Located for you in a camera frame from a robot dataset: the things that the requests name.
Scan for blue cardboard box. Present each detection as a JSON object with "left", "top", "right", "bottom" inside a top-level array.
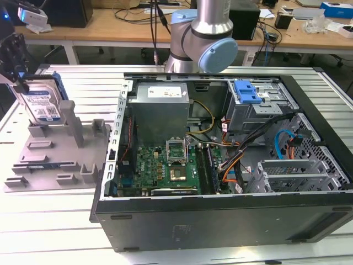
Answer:
[{"left": 319, "top": 1, "right": 353, "bottom": 19}]

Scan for black desktop box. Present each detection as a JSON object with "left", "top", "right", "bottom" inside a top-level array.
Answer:
[{"left": 229, "top": 7, "right": 261, "bottom": 41}]

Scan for grey power supply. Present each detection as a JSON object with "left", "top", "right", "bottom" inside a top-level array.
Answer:
[{"left": 127, "top": 82, "right": 194, "bottom": 139}]

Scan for small black box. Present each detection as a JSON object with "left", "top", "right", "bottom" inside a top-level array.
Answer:
[{"left": 275, "top": 12, "right": 293, "bottom": 30}]

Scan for green motherboard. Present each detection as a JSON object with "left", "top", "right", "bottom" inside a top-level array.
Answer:
[{"left": 117, "top": 143, "right": 229, "bottom": 197}]

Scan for orange looped wire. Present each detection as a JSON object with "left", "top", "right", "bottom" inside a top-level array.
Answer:
[{"left": 222, "top": 162, "right": 239, "bottom": 185}]

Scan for metal socket cover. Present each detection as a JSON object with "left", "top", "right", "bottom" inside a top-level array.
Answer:
[{"left": 165, "top": 137, "right": 190, "bottom": 166}]

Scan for blue drive latch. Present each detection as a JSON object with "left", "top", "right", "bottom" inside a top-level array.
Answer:
[{"left": 233, "top": 79, "right": 261, "bottom": 105}]

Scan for black computer tower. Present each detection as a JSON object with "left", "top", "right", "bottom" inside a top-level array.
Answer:
[{"left": 12, "top": 0, "right": 94, "bottom": 29}]

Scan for black RAM stick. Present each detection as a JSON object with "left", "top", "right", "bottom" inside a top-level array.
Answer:
[{"left": 206, "top": 145, "right": 222, "bottom": 193}]

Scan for grey metal disk bay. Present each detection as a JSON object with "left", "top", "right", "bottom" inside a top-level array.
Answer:
[{"left": 245, "top": 159, "right": 345, "bottom": 194}]

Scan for hard disk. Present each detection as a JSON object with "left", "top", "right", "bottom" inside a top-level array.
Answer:
[{"left": 9, "top": 72, "right": 69, "bottom": 125}]

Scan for yellow and black wires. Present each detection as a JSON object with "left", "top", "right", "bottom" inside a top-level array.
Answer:
[{"left": 186, "top": 99, "right": 216, "bottom": 136}]

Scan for grey parts rack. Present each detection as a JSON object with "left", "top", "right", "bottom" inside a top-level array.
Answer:
[{"left": 2, "top": 100, "right": 113, "bottom": 194}]

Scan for black graphics card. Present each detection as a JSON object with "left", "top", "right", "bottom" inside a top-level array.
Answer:
[{"left": 150, "top": 187, "right": 199, "bottom": 197}]

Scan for orange power wire black plug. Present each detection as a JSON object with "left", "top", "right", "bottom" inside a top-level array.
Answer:
[{"left": 286, "top": 137, "right": 303, "bottom": 161}]

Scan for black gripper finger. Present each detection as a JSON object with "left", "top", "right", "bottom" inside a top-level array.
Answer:
[{"left": 12, "top": 72, "right": 30, "bottom": 93}]

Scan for blue data wire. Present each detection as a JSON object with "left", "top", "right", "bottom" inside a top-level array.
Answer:
[{"left": 275, "top": 129, "right": 301, "bottom": 160}]

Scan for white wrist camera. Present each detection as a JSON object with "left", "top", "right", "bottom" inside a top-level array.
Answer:
[{"left": 18, "top": 7, "right": 49, "bottom": 27}]

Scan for black sleeved wire bundle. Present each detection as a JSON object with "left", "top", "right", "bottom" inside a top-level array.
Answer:
[{"left": 220, "top": 113, "right": 298, "bottom": 172}]

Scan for grey optical drive cage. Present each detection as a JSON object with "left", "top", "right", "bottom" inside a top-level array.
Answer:
[{"left": 224, "top": 78, "right": 300, "bottom": 133}]

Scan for black PC case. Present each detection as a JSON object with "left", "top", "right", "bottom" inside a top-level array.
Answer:
[{"left": 89, "top": 72, "right": 353, "bottom": 253}]

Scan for crumpled white plastic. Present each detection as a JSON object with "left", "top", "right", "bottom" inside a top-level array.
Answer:
[{"left": 26, "top": 23, "right": 53, "bottom": 35}]

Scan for CPU socket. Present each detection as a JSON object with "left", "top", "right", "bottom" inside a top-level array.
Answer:
[{"left": 168, "top": 164, "right": 188, "bottom": 182}]

